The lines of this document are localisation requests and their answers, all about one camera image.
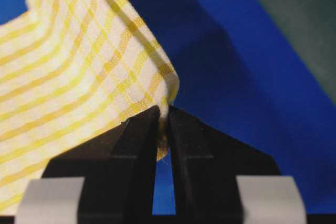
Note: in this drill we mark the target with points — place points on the yellow striped towel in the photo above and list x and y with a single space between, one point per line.
71 70

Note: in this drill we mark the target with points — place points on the blue table cloth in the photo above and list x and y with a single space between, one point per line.
238 73

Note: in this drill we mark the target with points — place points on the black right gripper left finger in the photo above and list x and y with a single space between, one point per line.
119 171

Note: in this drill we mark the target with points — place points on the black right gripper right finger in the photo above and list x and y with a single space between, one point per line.
205 164

